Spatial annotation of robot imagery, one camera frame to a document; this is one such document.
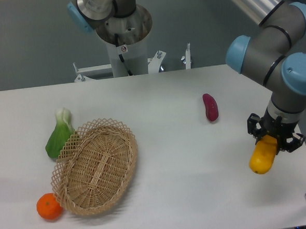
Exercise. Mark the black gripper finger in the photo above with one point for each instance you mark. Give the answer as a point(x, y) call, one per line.
point(296, 142)
point(255, 127)

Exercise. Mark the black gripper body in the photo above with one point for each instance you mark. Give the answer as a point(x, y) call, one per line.
point(276, 127)

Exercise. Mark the yellow mango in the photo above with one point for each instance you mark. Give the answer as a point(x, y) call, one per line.
point(264, 154)

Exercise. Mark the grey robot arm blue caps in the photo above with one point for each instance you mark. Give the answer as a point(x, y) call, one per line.
point(124, 25)

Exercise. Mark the woven wicker basket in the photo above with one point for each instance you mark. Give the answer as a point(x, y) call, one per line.
point(95, 167)

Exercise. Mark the purple sweet potato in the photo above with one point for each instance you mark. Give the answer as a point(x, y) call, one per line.
point(211, 108)

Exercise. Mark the green bok choy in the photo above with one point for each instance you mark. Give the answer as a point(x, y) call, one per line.
point(61, 133)

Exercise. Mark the orange tangerine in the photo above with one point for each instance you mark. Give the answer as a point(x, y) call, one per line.
point(48, 207)

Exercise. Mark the white table clamp bracket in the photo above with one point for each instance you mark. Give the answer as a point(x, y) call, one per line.
point(186, 58)

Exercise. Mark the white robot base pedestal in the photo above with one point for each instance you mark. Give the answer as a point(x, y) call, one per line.
point(125, 60)

